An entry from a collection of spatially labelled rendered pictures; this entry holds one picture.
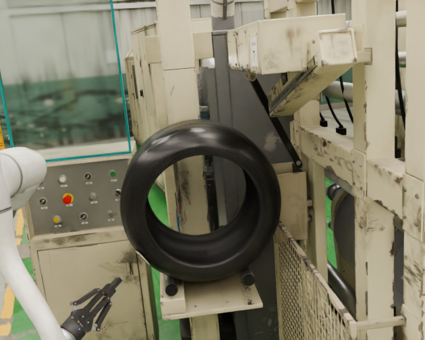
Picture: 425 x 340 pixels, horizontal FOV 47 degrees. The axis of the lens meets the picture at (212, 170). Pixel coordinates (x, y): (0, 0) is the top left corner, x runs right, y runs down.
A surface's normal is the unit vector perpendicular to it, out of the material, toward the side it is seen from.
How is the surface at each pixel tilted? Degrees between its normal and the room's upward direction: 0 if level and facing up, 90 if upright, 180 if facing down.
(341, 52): 72
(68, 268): 90
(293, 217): 90
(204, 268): 101
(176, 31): 90
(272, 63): 90
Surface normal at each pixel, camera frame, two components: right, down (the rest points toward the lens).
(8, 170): 0.90, -0.28
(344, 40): 0.07, -0.08
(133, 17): 0.33, 0.20
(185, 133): -0.09, -0.54
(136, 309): 0.11, 0.23
